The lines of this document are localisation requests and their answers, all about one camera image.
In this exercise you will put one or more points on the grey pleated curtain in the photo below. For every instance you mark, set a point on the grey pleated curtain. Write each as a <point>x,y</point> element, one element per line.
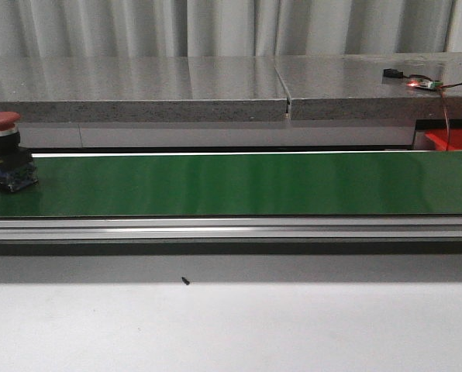
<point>227,28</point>

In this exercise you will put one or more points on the aluminium conveyor frame rail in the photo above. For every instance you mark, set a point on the aluminium conveyor frame rail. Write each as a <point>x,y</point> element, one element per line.
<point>323,229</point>

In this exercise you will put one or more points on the green conveyor belt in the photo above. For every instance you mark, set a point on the green conveyor belt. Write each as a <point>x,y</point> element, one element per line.
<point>361,183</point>

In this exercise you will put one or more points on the red plastic bin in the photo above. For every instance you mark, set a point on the red plastic bin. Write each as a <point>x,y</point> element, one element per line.
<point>439,139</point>

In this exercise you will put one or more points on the black connector plug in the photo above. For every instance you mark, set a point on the black connector plug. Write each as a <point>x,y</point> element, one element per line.
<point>393,73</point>

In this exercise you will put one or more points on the grey stone countertop left slab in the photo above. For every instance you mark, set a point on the grey stone countertop left slab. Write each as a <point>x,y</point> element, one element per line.
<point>142,89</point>

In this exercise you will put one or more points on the small green circuit board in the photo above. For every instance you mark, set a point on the small green circuit board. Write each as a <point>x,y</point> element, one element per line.
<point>424,84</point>

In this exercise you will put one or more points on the red mushroom push button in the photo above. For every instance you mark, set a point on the red mushroom push button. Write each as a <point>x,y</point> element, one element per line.
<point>17,168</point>

